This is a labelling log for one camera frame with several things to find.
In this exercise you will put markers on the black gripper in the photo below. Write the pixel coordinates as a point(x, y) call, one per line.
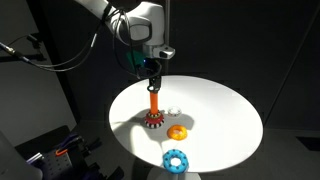
point(149, 68)

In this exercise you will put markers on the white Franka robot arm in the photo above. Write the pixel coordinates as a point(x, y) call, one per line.
point(143, 23)

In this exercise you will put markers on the white robot base link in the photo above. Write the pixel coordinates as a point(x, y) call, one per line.
point(11, 163)

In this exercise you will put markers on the perforated metal breadboard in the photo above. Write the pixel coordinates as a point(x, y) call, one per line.
point(63, 168)

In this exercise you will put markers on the orange stand post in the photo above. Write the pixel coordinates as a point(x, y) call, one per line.
point(154, 101)

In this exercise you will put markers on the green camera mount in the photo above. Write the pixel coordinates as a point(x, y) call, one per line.
point(133, 58)

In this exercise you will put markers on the black vertical post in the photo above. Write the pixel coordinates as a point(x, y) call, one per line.
point(56, 73)

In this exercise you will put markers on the black camera stand bar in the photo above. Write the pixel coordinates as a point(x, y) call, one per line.
point(20, 57)

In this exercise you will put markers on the silver metal rail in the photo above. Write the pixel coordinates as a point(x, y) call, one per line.
point(34, 158)

